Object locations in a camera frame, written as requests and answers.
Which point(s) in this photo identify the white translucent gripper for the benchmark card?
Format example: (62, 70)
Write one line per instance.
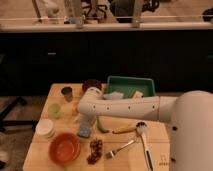
(87, 121)

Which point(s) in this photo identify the blue sponge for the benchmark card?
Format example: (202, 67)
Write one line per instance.
(84, 131)

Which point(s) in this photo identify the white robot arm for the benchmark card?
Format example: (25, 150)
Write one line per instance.
(190, 117)

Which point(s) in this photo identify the dark purple bowl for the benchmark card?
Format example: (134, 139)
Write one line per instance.
(91, 83)

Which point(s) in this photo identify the orange bowl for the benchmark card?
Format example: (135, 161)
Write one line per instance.
(64, 148)

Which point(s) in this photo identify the orange tomato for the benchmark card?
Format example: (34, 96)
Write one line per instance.
(75, 108)

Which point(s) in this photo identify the bunch of dark grapes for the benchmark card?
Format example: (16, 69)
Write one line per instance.
(96, 151)

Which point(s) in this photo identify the light blue cloth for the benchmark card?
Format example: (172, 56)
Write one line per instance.
(113, 96)

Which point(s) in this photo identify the yellow banana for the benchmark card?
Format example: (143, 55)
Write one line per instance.
(125, 129)

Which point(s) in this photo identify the dark grey cup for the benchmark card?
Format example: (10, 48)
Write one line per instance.
(67, 93)

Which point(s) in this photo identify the light green cup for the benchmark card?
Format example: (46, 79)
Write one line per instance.
(54, 111)

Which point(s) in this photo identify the silver fork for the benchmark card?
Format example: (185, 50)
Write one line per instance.
(113, 152)

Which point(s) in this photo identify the white stacked plates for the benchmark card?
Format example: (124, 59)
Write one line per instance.
(45, 128)

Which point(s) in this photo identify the green plastic tray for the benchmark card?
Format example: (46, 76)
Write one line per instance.
(129, 85)

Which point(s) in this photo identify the white dish brush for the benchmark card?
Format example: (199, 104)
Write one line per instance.
(140, 129)

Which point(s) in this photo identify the tan wooden block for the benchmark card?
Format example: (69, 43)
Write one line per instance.
(137, 94)

